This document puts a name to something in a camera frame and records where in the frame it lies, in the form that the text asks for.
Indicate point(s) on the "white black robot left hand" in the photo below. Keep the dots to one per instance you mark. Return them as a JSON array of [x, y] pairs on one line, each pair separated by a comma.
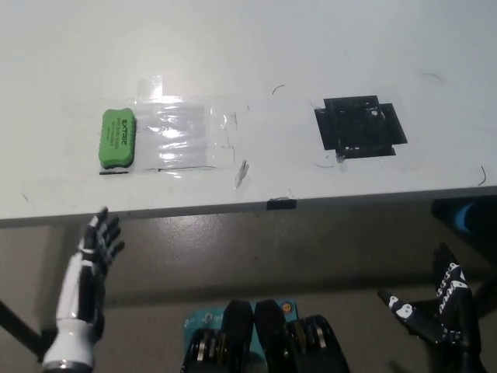
[[79, 287]]

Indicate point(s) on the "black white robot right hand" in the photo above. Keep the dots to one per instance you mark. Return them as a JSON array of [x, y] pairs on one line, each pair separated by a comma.
[[458, 307]]

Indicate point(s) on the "green whiteboard eraser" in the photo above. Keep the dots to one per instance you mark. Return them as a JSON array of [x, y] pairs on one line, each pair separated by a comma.
[[115, 138]]

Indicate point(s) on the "black diagonal table leg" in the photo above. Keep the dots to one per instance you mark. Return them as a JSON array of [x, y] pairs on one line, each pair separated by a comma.
[[17, 328]]

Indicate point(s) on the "black blue chair part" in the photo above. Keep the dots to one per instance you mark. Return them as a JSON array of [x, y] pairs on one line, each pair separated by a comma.
[[466, 217]]

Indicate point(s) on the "clear tape patch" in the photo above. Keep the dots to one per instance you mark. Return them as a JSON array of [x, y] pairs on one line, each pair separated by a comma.
[[182, 136]]

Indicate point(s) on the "small black tape strip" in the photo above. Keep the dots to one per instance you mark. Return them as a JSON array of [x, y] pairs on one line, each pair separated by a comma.
[[282, 203]]

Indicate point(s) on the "black tape square patch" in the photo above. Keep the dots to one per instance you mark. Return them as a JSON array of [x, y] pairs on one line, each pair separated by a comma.
[[359, 126]]

